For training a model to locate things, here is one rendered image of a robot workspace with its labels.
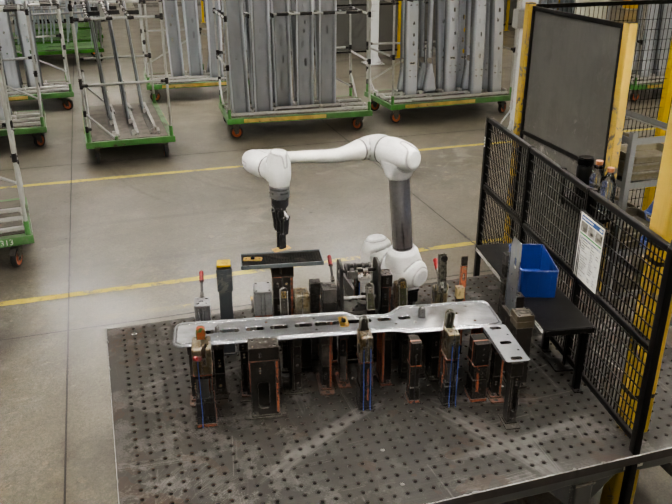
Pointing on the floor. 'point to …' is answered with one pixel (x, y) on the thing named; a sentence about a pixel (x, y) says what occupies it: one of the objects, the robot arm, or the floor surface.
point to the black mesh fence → (578, 281)
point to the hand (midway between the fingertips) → (281, 240)
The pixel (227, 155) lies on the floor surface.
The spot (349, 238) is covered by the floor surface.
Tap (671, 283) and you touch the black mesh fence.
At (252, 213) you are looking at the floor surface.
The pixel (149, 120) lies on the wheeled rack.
